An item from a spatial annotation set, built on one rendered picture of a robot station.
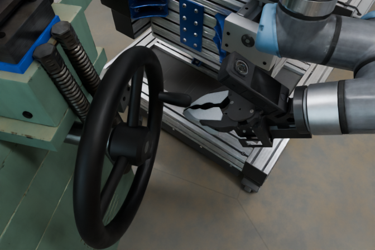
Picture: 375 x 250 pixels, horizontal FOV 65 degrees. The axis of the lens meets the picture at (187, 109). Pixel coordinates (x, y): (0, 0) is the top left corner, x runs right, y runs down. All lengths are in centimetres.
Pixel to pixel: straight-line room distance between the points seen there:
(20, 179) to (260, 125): 39
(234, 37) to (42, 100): 47
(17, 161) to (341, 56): 51
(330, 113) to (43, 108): 36
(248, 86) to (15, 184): 39
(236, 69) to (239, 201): 93
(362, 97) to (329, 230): 97
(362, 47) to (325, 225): 97
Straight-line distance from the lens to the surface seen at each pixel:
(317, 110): 42
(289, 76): 141
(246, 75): 41
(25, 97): 38
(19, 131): 44
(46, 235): 69
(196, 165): 132
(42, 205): 64
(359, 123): 43
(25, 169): 56
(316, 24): 45
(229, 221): 125
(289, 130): 48
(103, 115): 31
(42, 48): 37
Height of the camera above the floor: 119
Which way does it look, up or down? 54 degrees down
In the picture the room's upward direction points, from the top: straight up
